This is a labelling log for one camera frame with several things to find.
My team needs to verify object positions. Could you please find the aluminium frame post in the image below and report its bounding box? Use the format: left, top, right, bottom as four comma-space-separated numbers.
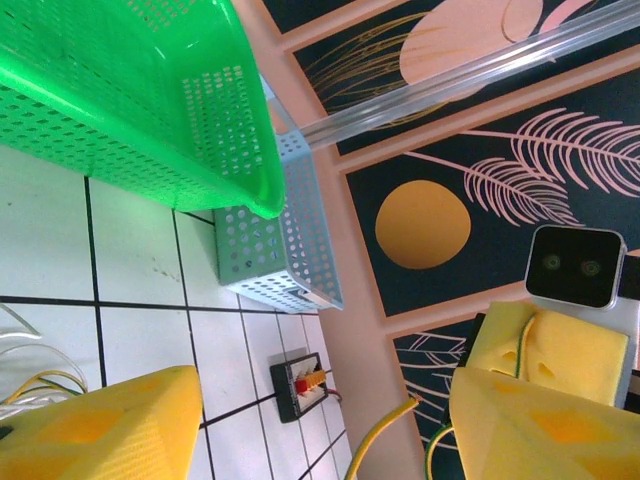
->
299, 0, 640, 151

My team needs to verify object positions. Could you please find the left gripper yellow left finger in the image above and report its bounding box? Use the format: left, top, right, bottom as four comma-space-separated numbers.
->
0, 364, 204, 480

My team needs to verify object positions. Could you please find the green plastic basket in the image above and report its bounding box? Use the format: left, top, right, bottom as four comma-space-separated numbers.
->
0, 0, 287, 219

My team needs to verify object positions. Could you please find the black terminal block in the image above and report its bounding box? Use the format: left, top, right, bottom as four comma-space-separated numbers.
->
269, 352, 344, 425

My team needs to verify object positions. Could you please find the light blue plastic basket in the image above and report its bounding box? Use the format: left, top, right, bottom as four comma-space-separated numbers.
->
213, 74, 346, 315

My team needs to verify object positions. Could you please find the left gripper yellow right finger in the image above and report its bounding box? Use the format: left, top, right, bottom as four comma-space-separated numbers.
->
448, 366, 640, 480

